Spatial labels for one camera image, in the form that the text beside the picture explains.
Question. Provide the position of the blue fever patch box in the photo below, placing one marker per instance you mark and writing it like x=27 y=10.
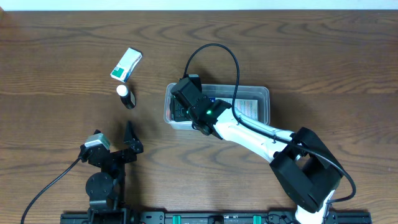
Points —
x=247 y=107

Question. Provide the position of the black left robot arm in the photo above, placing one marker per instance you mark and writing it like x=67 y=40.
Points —
x=106 y=189

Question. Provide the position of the clear plastic container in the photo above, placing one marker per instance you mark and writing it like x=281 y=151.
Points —
x=225 y=92

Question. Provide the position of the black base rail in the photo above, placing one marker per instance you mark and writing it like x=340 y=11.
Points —
x=278 y=217

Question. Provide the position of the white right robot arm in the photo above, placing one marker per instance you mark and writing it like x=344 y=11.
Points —
x=307 y=171

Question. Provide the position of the white green medicine box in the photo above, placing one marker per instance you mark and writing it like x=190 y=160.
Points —
x=126 y=65

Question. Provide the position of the dark bottle white cap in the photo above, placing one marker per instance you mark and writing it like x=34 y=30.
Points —
x=127 y=97

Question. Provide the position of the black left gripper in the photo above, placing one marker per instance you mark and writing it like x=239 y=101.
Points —
x=115 y=154

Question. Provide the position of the red medicine box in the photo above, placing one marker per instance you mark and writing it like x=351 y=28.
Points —
x=169 y=111

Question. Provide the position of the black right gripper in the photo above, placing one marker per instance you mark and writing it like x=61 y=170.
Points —
x=178 y=110

